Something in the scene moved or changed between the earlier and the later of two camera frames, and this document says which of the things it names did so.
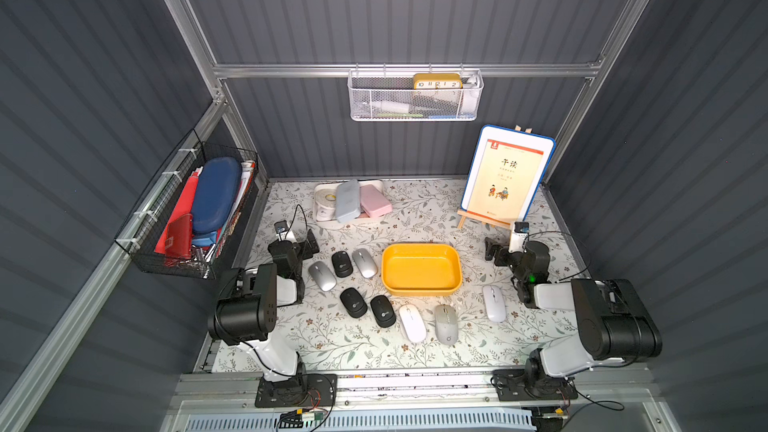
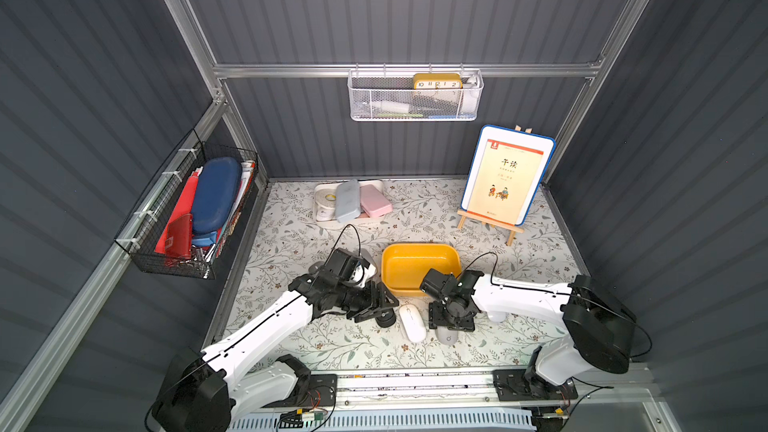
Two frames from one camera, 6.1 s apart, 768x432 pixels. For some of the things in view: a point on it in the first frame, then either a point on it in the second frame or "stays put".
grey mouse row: (446, 320) stays put
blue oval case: (216, 192) stays put
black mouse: (383, 311) stays put
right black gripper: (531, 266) → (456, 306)
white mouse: (413, 323) stays put
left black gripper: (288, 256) → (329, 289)
